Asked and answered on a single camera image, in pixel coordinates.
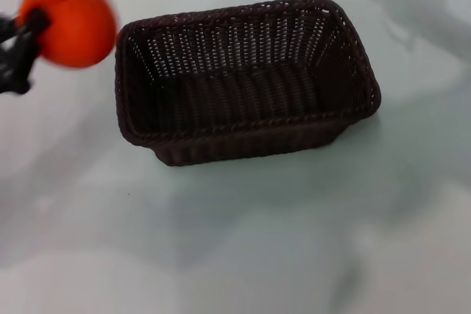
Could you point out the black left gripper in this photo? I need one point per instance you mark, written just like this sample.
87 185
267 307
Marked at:
13 67

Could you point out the orange toy fruit with stem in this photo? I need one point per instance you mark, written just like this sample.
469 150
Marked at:
70 20

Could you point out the dark brown woven basket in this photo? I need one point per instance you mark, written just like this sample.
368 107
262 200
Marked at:
246 93

